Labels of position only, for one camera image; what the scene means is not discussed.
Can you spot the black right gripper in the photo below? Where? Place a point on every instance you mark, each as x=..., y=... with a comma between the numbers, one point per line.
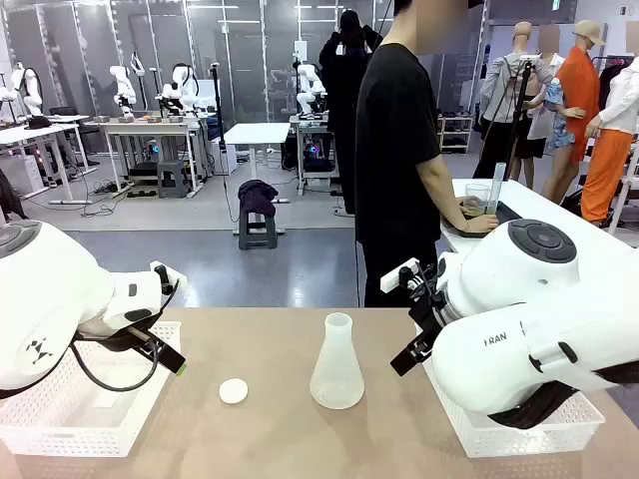
x=429, y=314

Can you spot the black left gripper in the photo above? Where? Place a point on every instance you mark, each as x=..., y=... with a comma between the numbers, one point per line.
x=105, y=339

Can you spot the translucent plastic conical flask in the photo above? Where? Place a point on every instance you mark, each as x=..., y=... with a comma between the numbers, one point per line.
x=337, y=379

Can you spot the round white flask lid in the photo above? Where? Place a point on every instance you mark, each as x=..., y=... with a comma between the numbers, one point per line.
x=233, y=391

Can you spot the white perforated plastic basket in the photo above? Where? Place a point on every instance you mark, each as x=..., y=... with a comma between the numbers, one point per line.
x=75, y=439
x=524, y=441

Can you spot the person's right forearm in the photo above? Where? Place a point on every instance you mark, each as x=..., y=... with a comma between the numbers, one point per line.
x=439, y=189

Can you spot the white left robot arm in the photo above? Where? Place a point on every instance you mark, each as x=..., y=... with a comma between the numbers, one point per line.
x=50, y=299

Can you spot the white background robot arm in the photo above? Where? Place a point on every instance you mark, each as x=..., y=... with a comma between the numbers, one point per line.
x=180, y=90
x=122, y=90
x=309, y=95
x=30, y=90

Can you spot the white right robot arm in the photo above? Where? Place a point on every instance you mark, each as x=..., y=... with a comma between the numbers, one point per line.
x=524, y=359

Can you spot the person's right hand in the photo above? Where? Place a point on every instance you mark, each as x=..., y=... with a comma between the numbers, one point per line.
x=481, y=222

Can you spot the grey step stool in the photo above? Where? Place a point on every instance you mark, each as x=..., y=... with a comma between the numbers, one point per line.
x=174, y=177
x=257, y=234

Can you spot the clear plastic beaker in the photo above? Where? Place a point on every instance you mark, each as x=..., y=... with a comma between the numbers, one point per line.
x=478, y=194

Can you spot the dark jacket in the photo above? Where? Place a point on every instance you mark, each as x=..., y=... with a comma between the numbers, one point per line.
x=257, y=197

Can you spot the clear graduated cylinder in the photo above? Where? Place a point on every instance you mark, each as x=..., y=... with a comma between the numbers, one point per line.
x=496, y=189

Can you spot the person in black t-shirt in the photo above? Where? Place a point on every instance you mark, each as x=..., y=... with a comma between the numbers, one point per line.
x=394, y=149

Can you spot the dark hanging garment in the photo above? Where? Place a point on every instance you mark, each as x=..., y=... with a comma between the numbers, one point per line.
x=10, y=197

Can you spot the white robot work table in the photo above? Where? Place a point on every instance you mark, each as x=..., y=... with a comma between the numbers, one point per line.
x=150, y=127

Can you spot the white shoe rack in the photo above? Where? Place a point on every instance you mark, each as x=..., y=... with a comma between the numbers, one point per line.
x=456, y=135

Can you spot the white standing desk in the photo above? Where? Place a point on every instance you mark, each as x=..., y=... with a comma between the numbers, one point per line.
x=257, y=132

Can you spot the black pole stand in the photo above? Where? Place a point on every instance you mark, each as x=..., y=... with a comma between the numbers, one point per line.
x=216, y=110

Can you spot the black hat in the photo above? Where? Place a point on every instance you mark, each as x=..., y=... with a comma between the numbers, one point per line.
x=37, y=122

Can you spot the person dressed all black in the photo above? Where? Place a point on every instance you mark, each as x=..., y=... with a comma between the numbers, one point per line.
x=344, y=100

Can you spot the mannequin in blue skirt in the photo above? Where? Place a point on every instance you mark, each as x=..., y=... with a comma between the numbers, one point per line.
x=541, y=120

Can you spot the mannequin in orange trousers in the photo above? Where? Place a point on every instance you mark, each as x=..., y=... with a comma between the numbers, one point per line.
x=606, y=164

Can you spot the mannequin in grey shirt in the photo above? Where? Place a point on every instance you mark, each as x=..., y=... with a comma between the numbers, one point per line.
x=504, y=85

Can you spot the mannequin in orange robe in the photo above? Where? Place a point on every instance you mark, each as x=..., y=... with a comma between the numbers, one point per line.
x=581, y=85

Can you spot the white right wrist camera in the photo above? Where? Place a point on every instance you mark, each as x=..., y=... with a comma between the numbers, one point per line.
x=394, y=279

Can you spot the metal frame robot table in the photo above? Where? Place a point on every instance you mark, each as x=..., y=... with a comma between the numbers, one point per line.
x=312, y=149

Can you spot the black camera tripod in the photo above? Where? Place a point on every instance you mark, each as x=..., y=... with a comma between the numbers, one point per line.
x=519, y=110

